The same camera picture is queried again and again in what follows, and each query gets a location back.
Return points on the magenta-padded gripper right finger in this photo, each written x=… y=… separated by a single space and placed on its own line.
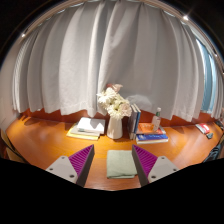
x=160 y=167

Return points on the light green towel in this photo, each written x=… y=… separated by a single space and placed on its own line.
x=120 y=163

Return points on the white ceramic vase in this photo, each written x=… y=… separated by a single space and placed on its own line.
x=114 y=130

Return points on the upright dark grey book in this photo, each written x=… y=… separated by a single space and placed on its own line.
x=131 y=123

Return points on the blue flat book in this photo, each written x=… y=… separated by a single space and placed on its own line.
x=151 y=137

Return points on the orange flat book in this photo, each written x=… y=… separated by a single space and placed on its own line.
x=146 y=128

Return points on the clear plastic bottle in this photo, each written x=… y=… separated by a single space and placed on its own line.
x=156 y=121

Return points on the white curtain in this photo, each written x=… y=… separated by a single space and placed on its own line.
x=100 y=50

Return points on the white flower bouquet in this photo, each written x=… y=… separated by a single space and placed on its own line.
x=115 y=103

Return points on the black garment on chair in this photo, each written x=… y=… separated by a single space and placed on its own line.
x=215 y=151

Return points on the red and white packet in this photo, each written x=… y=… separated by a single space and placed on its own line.
x=202 y=128

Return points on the upright blue book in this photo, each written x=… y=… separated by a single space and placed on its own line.
x=137 y=120

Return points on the window pane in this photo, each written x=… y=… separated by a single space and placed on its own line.
x=207 y=80

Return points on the white book under blue book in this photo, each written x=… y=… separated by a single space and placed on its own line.
x=151 y=141

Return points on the yellow flat book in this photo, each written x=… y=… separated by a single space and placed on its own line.
x=80 y=136

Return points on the grey-green flat book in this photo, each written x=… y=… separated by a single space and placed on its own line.
x=78 y=132

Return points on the thick white book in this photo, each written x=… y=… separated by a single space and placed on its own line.
x=91 y=125

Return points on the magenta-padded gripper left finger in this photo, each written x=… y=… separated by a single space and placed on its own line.
x=65 y=168

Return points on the small dark object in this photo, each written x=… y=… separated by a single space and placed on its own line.
x=209 y=135

